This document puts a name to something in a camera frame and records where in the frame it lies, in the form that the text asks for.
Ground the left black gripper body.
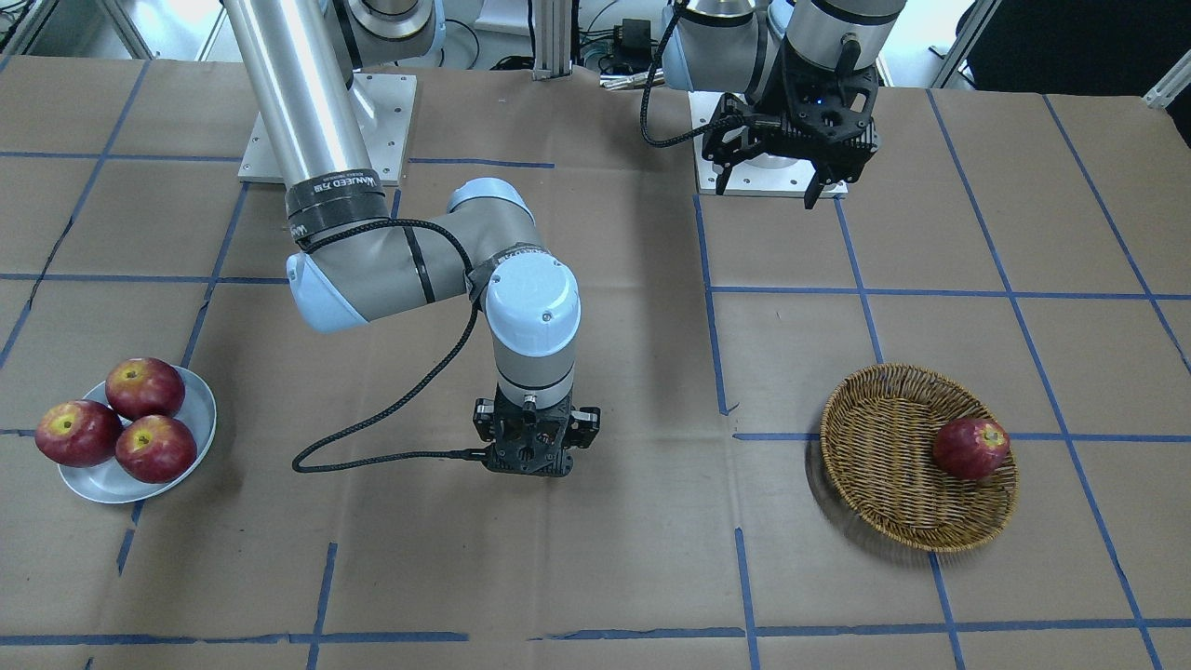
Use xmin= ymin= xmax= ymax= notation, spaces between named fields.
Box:
xmin=731 ymin=123 xmax=880 ymax=187

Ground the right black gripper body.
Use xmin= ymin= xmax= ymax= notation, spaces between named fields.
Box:
xmin=473 ymin=392 xmax=601 ymax=457

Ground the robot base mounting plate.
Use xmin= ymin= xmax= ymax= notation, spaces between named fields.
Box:
xmin=688 ymin=92 xmax=815 ymax=198

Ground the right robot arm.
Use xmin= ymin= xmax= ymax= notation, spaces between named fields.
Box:
xmin=223 ymin=1 xmax=600 ymax=476

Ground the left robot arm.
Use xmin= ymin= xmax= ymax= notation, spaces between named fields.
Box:
xmin=646 ymin=1 xmax=905 ymax=208

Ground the woven wicker basket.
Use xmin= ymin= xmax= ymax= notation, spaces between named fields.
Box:
xmin=819 ymin=362 xmax=1019 ymax=553

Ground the dark red apple in basket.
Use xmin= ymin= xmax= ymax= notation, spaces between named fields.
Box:
xmin=933 ymin=417 xmax=1011 ymax=482

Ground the red apple on plate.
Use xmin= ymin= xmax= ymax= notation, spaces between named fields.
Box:
xmin=102 ymin=357 xmax=186 ymax=421
xmin=33 ymin=399 xmax=124 ymax=468
xmin=114 ymin=415 xmax=197 ymax=484

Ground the red apple on plate front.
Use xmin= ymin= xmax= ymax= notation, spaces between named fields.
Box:
xmin=102 ymin=357 xmax=186 ymax=421

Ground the light blue plate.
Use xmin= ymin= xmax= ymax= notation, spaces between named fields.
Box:
xmin=57 ymin=367 xmax=218 ymax=505

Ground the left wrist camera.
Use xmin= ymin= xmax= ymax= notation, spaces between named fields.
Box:
xmin=782 ymin=33 xmax=879 ymax=144

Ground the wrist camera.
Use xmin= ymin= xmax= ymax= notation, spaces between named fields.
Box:
xmin=782 ymin=33 xmax=879 ymax=144
xmin=474 ymin=412 xmax=574 ymax=476

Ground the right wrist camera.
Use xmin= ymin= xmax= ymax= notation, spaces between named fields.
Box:
xmin=474 ymin=412 xmax=574 ymax=476

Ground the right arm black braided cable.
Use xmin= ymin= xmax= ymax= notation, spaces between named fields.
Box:
xmin=291 ymin=219 xmax=494 ymax=475

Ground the aluminium frame post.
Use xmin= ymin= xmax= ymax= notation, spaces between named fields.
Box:
xmin=528 ymin=1 xmax=579 ymax=81

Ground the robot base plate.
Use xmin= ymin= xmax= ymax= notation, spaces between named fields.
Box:
xmin=238 ymin=74 xmax=420 ymax=187

